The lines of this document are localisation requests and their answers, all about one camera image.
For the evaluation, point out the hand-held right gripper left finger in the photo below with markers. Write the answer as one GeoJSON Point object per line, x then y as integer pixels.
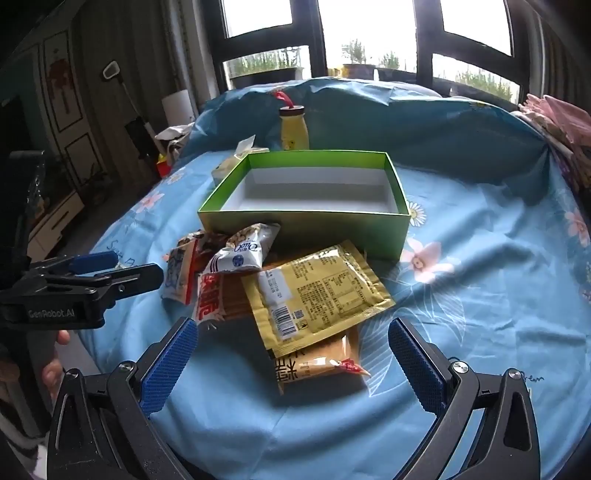
{"type": "Point", "coordinates": [168, 364]}

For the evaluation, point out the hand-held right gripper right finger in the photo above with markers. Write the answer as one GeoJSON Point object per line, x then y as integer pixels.
{"type": "Point", "coordinates": [415, 369]}

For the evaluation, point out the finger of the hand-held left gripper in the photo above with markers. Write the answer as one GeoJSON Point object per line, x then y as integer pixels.
{"type": "Point", "coordinates": [134, 279]}
{"type": "Point", "coordinates": [94, 263]}

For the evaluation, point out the brown and white snack packet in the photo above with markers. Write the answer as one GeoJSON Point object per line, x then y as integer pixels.
{"type": "Point", "coordinates": [178, 277]}

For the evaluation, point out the pretzel stick packet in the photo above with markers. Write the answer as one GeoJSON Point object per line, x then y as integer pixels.
{"type": "Point", "coordinates": [210, 304]}

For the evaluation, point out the tan rice cracker packet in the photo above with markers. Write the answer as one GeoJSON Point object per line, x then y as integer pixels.
{"type": "Point", "coordinates": [318, 364]}

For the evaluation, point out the white and blue snack packet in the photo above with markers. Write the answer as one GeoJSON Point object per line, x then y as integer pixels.
{"type": "Point", "coordinates": [244, 254]}

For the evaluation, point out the gold snack packet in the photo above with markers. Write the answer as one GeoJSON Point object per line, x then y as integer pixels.
{"type": "Point", "coordinates": [323, 295]}

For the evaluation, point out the green cardboard box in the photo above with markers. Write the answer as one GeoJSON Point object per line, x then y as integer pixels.
{"type": "Point", "coordinates": [323, 235]}

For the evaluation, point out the person's left forearm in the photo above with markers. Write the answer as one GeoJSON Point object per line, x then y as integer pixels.
{"type": "Point", "coordinates": [18, 443]}

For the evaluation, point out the person's left hand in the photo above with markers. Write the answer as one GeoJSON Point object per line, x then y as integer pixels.
{"type": "Point", "coordinates": [53, 374]}

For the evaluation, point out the low white cabinet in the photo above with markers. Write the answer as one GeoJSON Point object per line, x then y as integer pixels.
{"type": "Point", "coordinates": [60, 217]}

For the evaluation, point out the blue floral bedsheet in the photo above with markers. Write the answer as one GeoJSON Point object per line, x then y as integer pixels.
{"type": "Point", "coordinates": [461, 300]}

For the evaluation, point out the small red toy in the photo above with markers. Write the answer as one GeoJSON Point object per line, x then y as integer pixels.
{"type": "Point", "coordinates": [163, 170]}

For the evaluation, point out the white plastic bag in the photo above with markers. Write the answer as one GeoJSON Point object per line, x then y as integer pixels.
{"type": "Point", "coordinates": [173, 134]}

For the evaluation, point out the white cylindrical container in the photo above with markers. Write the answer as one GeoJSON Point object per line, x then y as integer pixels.
{"type": "Point", "coordinates": [178, 108]}

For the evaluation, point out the white panelled wardrobe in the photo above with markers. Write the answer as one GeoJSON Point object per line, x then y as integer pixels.
{"type": "Point", "coordinates": [57, 78]}

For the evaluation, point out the phone clamp stand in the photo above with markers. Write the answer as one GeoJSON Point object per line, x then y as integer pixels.
{"type": "Point", "coordinates": [111, 70]}

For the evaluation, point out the yellow drink bottle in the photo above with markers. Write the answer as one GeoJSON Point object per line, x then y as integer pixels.
{"type": "Point", "coordinates": [295, 134]}

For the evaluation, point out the grey curtain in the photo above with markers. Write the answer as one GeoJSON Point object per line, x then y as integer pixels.
{"type": "Point", "coordinates": [152, 46]}

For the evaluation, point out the long black planter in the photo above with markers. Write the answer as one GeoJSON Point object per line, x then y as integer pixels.
{"type": "Point", "coordinates": [475, 91]}
{"type": "Point", "coordinates": [263, 78]}

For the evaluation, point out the folded blue quilt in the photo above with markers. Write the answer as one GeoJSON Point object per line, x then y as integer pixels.
{"type": "Point", "coordinates": [415, 120]}

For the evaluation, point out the pink patterned cloth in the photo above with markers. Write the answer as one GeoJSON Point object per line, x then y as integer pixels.
{"type": "Point", "coordinates": [563, 120]}

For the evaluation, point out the black framed window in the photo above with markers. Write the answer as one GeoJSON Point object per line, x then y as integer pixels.
{"type": "Point", "coordinates": [314, 37]}

